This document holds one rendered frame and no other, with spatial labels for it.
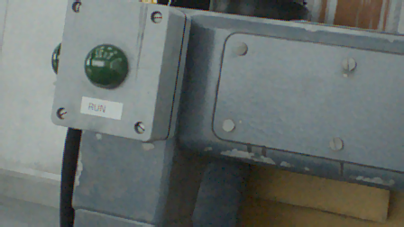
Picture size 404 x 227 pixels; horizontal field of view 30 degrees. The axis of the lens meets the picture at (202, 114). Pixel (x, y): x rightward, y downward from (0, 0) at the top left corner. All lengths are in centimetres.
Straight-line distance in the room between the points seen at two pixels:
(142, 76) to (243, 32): 8
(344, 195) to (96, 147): 29
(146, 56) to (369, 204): 34
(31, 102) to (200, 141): 609
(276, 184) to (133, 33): 32
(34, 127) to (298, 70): 611
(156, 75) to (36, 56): 612
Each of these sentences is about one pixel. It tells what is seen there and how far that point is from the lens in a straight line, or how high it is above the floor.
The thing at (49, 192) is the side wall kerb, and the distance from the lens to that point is 651.
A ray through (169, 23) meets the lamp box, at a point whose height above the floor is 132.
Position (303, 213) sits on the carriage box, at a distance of 82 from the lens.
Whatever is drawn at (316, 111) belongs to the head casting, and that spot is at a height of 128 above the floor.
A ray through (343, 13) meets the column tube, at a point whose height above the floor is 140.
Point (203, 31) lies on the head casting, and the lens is 54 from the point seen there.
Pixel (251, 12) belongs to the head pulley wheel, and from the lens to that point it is 64.
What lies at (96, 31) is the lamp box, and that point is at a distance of 51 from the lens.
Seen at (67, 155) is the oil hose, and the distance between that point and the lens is 59.
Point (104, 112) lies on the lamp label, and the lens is 51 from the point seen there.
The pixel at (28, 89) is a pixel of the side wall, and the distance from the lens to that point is 663.
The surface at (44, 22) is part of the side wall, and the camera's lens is 659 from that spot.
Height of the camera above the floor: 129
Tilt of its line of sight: 3 degrees down
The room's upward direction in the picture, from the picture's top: 9 degrees clockwise
